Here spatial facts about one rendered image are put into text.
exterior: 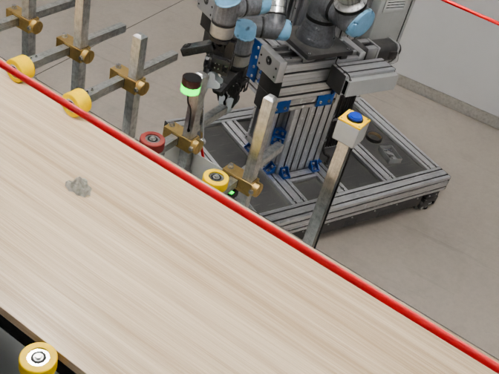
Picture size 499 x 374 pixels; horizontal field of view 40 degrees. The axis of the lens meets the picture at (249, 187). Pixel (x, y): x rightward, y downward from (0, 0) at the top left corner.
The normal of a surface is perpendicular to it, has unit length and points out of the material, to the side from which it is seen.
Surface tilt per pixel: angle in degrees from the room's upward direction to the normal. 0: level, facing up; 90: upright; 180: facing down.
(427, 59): 90
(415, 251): 0
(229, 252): 0
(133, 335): 0
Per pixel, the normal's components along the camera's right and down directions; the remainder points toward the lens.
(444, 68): -0.46, 0.48
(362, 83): 0.51, 0.62
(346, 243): 0.21, -0.76
